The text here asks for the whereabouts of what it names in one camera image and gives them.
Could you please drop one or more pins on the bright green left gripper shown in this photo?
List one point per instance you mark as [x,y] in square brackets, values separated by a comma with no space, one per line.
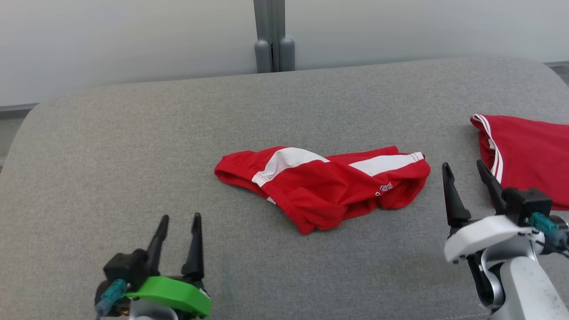
[178,293]

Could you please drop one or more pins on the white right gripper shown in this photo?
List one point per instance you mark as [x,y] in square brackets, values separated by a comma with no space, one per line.
[489,233]

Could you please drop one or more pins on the red white basketball jersey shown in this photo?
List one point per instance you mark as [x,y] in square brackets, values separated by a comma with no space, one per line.
[533,155]

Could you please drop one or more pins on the red white basketball shorts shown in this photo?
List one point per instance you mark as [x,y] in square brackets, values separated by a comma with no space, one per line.
[320,191]

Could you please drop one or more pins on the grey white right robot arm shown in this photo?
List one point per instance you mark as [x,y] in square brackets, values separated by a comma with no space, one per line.
[524,289]

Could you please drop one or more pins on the white partition panel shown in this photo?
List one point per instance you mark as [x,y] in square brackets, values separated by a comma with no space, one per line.
[124,40]
[422,26]

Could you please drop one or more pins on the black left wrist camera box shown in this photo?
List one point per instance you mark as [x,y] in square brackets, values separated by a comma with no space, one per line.
[126,266]

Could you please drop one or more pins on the grey double partition post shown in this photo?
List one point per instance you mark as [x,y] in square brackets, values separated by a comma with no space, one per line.
[273,26]

